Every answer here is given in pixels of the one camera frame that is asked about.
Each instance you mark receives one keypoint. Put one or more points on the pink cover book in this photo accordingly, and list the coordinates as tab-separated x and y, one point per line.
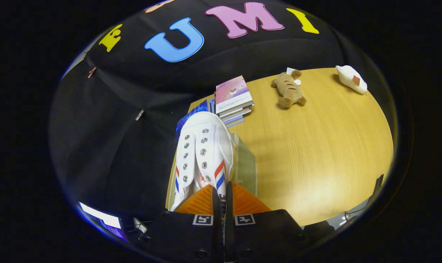
232	93

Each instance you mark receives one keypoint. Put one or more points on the brown bread plush toy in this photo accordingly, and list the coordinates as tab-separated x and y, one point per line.
288	91

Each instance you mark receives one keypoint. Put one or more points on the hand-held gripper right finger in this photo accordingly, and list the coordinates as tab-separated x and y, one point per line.
264	233

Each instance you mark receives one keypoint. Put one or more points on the white book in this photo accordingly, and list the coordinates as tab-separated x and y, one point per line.
239	112

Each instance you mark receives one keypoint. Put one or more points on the white clip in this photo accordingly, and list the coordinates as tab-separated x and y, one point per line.
139	115

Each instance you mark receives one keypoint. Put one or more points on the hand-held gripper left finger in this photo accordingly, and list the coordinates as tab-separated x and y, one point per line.
180	237

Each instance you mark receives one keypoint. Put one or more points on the computer monitor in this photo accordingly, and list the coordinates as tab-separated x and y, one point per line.
104	221

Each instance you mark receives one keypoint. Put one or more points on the pale green storage box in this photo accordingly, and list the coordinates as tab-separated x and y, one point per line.
245	168

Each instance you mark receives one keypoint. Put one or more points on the small white device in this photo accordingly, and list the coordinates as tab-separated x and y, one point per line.
140	225

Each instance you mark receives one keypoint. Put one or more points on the white canvas shoe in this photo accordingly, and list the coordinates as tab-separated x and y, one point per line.
210	128

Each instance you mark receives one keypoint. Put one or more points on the blue cover book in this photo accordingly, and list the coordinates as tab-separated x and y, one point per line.
191	115

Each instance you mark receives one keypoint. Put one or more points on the pale blue book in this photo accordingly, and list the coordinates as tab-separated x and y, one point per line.
236	122

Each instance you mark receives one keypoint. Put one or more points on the black backdrop cloth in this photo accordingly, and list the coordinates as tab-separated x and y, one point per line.
107	146

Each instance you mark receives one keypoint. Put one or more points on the pink clip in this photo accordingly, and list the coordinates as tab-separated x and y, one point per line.
91	72

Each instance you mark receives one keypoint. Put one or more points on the white pouch with red label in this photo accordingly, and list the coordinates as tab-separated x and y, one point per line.
350	78

